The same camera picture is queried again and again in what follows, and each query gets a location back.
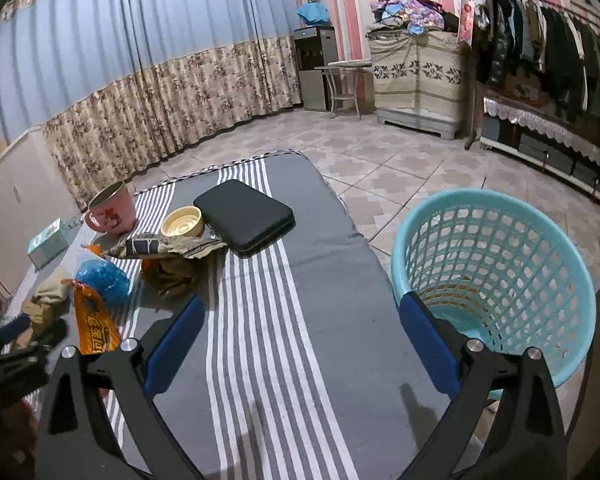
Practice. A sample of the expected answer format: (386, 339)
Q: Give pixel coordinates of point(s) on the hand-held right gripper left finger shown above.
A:
(172, 345)

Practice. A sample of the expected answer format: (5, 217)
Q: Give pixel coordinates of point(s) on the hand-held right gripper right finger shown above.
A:
(427, 347)

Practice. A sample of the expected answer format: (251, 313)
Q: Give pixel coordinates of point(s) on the orange snack bag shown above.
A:
(92, 320)

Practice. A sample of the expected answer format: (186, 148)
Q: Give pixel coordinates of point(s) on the blue plastic bag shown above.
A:
(102, 280)

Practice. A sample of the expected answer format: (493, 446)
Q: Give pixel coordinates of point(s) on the dark patterned snack wrapper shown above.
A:
(145, 246)

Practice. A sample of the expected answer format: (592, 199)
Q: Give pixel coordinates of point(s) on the light blue plastic basket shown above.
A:
(530, 270)

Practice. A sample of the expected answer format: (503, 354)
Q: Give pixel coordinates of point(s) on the crumpled brown paper wrapper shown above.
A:
(172, 275)

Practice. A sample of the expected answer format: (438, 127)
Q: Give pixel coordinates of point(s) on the brown paper bag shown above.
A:
(45, 300)

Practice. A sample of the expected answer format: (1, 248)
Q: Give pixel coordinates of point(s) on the grey striped blanket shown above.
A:
(290, 320)

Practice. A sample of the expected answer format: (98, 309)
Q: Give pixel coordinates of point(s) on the orange peel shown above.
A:
(94, 251)

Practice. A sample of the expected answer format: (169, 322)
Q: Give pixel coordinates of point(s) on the cream round plastic lid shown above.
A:
(182, 222)

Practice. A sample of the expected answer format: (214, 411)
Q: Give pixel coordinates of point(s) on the teal tissue box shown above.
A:
(47, 245)

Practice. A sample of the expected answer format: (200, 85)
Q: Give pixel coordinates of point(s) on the pink cartoon cup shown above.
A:
(115, 215)

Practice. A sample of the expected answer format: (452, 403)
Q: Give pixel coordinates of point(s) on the black zip case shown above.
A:
(245, 215)

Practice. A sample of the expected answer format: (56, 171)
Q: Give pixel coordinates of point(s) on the white low cabinet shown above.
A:
(15, 195)

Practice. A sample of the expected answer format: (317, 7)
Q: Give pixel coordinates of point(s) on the low cabinet with lace cloth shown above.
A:
(545, 147)

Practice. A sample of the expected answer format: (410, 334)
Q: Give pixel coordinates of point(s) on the metal clothes rack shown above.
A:
(474, 110)

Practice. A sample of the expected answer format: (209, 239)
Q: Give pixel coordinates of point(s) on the blue and floral curtain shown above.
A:
(155, 85)

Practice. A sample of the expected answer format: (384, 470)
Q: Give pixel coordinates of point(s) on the cloth-covered cabinet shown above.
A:
(417, 77)

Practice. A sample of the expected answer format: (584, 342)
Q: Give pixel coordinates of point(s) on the small round side table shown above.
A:
(347, 66)

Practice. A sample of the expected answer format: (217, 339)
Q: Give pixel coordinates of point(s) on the grey water dispenser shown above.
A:
(315, 67)

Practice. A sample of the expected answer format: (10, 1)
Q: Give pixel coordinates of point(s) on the row of hanging clothes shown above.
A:
(555, 55)

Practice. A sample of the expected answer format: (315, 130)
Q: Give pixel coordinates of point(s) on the pink hanging packet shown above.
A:
(466, 22)

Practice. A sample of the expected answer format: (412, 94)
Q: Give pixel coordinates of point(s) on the pile of folded blankets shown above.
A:
(412, 12)

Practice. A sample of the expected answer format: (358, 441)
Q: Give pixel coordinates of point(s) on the blue cloth on dispenser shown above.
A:
(312, 12)

